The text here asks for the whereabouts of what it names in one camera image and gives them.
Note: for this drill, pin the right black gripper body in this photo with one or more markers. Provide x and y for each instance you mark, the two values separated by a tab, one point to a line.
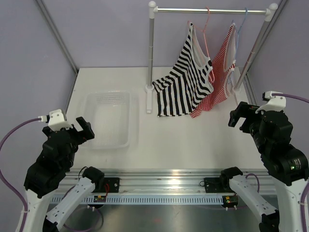
252	120

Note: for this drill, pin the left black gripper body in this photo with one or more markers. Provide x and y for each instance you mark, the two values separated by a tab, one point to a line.
77	137

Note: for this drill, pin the black white striped tank top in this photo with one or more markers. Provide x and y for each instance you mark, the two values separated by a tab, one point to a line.
188	82

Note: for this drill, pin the pink plastic hanger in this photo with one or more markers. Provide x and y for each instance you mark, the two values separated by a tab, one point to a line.
203	30

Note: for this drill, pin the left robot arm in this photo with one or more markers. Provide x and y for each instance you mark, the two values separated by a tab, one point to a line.
45	174

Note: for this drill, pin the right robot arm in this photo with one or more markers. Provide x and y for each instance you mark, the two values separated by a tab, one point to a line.
289	168

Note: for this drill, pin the blue plastic hanger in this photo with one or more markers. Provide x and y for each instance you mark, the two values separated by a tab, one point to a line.
237	44

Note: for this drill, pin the red white striped tank top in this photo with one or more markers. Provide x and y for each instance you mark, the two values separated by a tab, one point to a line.
223	65

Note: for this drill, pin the clear plastic basket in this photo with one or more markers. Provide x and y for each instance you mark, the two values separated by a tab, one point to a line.
109	114

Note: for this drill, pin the white metal clothes rack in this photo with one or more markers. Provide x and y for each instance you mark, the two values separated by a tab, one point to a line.
153	9

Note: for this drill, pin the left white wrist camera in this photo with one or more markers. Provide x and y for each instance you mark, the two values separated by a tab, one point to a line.
56	120

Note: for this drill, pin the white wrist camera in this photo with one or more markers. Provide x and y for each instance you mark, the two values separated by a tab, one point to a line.
56	120
273	103

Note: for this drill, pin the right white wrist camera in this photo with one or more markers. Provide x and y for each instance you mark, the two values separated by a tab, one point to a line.
273	103

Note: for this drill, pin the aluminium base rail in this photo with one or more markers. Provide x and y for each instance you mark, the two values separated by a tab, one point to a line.
165	182

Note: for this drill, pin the white slotted cable duct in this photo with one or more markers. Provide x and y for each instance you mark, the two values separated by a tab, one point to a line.
154	200

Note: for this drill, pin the right aluminium frame post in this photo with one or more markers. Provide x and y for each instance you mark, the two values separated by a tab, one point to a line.
268	33

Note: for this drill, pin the aluminium frame post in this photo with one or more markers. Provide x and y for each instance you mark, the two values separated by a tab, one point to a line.
268	33
55	32

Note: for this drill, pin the left aluminium frame post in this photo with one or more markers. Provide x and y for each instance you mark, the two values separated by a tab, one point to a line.
55	32

